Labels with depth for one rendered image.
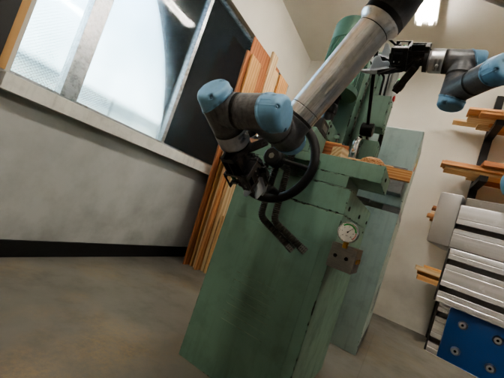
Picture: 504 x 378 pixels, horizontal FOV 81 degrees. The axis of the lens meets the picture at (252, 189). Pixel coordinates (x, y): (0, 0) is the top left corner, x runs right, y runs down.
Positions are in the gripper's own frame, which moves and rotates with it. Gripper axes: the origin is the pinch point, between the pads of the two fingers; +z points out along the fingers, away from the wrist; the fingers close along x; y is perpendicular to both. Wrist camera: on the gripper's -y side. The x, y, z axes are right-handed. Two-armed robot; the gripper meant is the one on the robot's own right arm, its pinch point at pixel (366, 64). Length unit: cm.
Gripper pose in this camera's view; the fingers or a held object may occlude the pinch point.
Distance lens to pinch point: 125.3
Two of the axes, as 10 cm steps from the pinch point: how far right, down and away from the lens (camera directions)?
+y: -1.7, -7.3, -6.6
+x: -5.4, 6.3, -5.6
